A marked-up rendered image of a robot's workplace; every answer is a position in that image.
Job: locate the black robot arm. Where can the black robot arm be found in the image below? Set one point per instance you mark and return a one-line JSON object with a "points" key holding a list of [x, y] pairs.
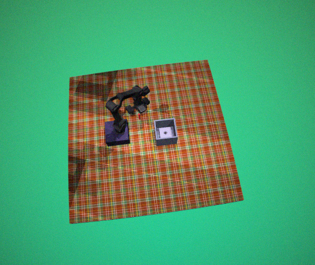
{"points": [[136, 93]]}

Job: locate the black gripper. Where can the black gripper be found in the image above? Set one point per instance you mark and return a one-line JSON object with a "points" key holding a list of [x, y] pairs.
{"points": [[131, 109]]}

